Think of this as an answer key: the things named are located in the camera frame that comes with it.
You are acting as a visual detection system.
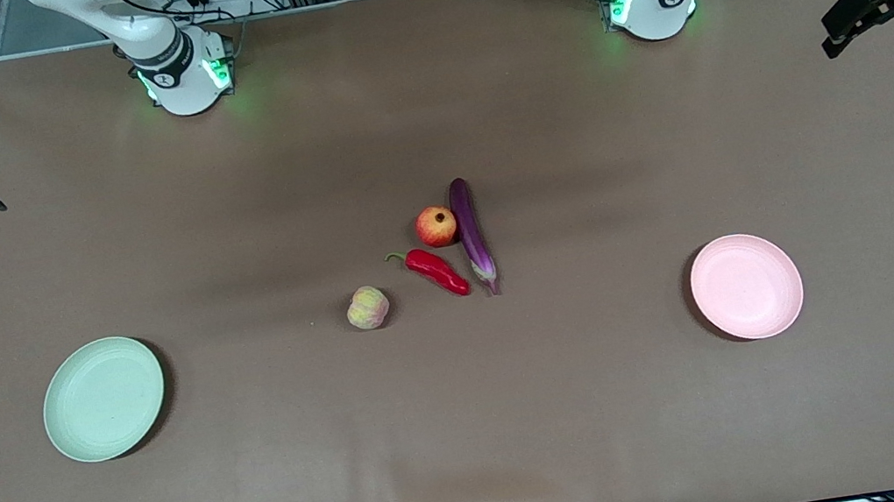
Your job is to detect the pale pink peach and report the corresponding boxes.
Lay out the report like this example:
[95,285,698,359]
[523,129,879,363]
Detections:
[343,282,394,334]

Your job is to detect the long purple eggplant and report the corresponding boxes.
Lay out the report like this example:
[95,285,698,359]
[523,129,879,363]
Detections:
[445,174,502,300]

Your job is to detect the red chili pepper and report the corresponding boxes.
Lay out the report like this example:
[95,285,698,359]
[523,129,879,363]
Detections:
[385,241,473,308]

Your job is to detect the light green plate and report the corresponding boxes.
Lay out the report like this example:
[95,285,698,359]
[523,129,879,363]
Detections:
[32,329,175,470]

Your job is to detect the pink plate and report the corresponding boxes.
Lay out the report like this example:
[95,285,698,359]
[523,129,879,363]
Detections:
[683,225,811,350]

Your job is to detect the red pomegranate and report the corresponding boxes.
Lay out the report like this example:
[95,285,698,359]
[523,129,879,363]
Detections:
[414,203,461,251]

